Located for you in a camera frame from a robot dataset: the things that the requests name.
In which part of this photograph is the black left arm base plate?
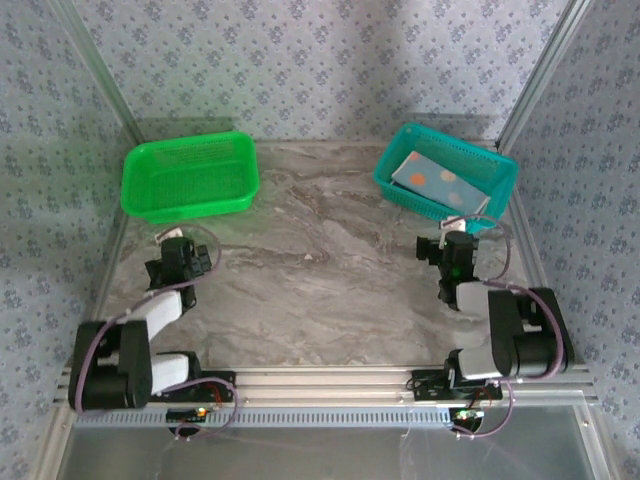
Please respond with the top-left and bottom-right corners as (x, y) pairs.
(148, 369), (237, 403)

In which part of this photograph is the teal plastic basket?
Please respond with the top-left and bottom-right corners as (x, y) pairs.
(372, 121), (520, 236)

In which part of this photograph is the light blue dotted cartoon towel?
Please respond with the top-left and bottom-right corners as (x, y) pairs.
(391, 151), (492, 217)

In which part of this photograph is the thin aluminium table edge strip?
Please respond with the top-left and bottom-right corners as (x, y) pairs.
(249, 139), (399, 149)

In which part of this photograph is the aluminium table side rail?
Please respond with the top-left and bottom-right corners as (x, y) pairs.
(499, 144), (569, 364)
(64, 142), (147, 374)

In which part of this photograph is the grey metal sheet panel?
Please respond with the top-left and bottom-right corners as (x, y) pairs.
(47, 405), (619, 480)

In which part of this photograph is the green plastic basket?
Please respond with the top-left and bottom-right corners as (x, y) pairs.
(121, 130), (261, 225)

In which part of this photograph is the aluminium frame post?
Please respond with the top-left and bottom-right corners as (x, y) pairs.
(497, 0), (594, 149)
(47, 0), (147, 146)

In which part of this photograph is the grey slotted cable duct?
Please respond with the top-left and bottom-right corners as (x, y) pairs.
(74, 407), (456, 429)

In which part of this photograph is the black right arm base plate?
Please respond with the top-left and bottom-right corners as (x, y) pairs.
(410, 368), (503, 401)

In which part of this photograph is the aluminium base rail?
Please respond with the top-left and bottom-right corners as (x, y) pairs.
(54, 363), (599, 407)

